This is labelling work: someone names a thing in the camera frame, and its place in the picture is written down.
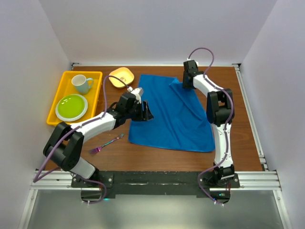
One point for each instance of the green plate white rim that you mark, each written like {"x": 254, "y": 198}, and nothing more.
{"x": 71, "y": 107}

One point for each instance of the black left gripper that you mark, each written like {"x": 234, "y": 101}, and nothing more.
{"x": 144, "y": 115}

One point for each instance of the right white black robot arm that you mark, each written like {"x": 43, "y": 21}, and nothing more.
{"x": 219, "y": 113}

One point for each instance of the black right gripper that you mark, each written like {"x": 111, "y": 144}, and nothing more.
{"x": 185, "y": 85}

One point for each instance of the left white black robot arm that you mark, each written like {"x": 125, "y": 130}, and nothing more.
{"x": 65, "y": 143}

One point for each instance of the light blue ceramic mug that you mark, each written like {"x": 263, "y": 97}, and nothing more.
{"x": 82, "y": 83}

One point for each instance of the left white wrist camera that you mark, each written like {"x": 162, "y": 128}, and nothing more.
{"x": 138, "y": 92}

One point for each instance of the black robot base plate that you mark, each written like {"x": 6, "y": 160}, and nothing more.
{"x": 154, "y": 183}

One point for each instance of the yellow square bowl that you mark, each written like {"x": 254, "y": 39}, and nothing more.
{"x": 122, "y": 73}

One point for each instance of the iridescent metal fork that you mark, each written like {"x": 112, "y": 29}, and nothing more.
{"x": 98, "y": 149}

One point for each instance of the blue cloth napkin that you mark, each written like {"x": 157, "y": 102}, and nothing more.
{"x": 179, "y": 120}

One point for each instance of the yellow plastic tray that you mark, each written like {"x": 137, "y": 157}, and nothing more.
{"x": 66, "y": 88}

